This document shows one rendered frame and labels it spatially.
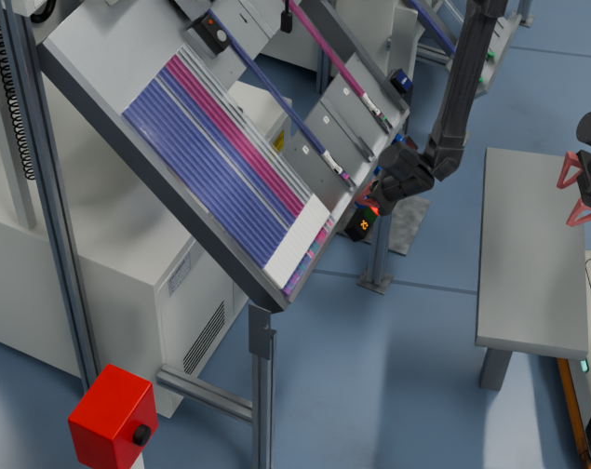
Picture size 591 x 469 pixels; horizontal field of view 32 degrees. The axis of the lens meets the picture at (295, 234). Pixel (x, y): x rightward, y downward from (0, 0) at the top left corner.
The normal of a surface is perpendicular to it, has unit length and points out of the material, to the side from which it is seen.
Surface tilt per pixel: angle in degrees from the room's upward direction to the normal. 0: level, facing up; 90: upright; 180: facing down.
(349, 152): 45
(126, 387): 0
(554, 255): 0
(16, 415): 0
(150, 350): 90
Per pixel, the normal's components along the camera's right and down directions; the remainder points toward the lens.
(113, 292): -0.44, 0.67
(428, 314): 0.03, -0.66
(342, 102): 0.66, -0.22
